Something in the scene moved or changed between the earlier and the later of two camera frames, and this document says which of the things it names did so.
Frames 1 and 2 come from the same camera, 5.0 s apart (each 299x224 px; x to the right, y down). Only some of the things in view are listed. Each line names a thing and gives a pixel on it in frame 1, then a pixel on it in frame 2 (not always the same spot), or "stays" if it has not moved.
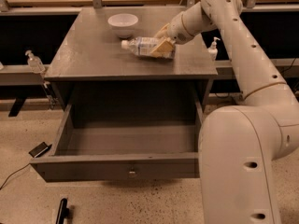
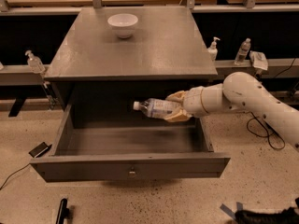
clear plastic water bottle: (142, 47) → (157, 108)
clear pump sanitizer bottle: (35, 64) stays
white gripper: (177, 30) → (192, 102)
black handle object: (63, 213) stays
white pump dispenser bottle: (213, 50) stays
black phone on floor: (40, 149) stays
